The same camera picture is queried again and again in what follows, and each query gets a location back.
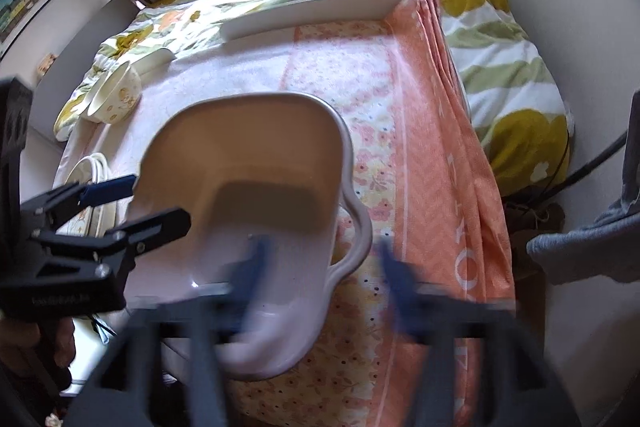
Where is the pale pink baking dish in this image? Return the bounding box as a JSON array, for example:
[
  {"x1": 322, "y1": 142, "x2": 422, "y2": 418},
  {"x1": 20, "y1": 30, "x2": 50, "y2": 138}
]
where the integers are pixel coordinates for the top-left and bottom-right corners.
[{"x1": 122, "y1": 91, "x2": 373, "y2": 380}]

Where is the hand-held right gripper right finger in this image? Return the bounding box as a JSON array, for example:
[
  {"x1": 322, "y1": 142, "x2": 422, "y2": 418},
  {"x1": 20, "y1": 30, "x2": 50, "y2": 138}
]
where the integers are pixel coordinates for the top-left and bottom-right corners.
[{"x1": 377, "y1": 239, "x2": 568, "y2": 427}]

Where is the black clothes rack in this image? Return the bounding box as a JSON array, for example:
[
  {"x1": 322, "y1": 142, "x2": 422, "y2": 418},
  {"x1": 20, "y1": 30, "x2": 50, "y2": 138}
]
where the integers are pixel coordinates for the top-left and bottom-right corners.
[{"x1": 545, "y1": 131, "x2": 632, "y2": 204}]

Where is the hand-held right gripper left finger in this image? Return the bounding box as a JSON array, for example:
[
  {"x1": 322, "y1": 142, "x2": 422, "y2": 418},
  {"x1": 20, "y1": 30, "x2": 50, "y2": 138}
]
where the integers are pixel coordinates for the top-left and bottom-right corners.
[{"x1": 87, "y1": 234, "x2": 273, "y2": 427}]

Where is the orange floral cloth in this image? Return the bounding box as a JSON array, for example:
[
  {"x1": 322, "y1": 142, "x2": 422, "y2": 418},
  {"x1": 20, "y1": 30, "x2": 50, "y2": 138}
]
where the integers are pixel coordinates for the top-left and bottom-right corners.
[{"x1": 230, "y1": 0, "x2": 517, "y2": 427}]

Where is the person's left hand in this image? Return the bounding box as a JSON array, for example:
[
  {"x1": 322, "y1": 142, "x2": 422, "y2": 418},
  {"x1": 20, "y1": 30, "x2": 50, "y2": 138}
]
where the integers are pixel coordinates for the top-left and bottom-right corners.
[{"x1": 0, "y1": 317, "x2": 77, "y2": 375}]

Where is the floral striped duvet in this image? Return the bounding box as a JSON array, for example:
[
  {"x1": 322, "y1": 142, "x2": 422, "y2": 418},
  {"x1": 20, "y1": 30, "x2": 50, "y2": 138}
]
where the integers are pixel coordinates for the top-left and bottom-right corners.
[{"x1": 54, "y1": 0, "x2": 572, "y2": 198}]

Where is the grey bed headboard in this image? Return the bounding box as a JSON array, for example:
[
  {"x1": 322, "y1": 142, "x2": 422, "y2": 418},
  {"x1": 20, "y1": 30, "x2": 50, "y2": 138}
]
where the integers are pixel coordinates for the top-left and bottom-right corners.
[{"x1": 20, "y1": 0, "x2": 142, "y2": 142}]

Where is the grey garment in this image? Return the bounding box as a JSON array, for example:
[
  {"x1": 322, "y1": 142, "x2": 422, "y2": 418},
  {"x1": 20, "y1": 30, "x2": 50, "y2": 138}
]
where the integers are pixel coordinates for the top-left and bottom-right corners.
[{"x1": 526, "y1": 89, "x2": 640, "y2": 284}]

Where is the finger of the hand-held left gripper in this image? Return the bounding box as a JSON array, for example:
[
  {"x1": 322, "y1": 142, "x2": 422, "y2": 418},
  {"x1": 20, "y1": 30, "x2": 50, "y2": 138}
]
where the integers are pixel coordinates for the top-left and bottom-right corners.
[
  {"x1": 20, "y1": 174, "x2": 138, "y2": 228},
  {"x1": 30, "y1": 207, "x2": 192, "y2": 270}
]

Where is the cream printed bowl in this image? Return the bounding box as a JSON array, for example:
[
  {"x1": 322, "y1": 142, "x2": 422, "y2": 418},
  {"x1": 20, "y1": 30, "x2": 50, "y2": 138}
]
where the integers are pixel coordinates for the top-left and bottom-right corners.
[{"x1": 90, "y1": 61, "x2": 144, "y2": 124}]

